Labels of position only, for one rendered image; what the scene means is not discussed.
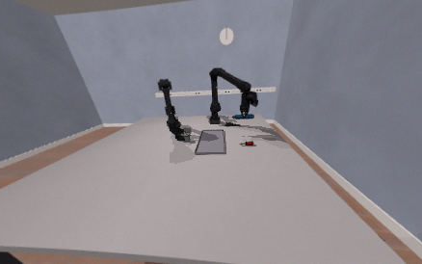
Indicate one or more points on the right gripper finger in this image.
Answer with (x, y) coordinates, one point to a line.
(179, 137)

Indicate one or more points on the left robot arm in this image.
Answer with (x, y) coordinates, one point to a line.
(251, 97)

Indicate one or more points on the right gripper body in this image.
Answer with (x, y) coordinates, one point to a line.
(180, 132)

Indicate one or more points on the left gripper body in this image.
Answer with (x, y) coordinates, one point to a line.
(243, 105)

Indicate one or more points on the dark blue nut driver barrel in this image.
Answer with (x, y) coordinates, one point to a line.
(251, 116)

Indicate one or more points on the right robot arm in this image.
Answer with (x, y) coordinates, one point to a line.
(174, 124)

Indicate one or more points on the grey metal bracket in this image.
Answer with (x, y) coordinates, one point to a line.
(186, 129)

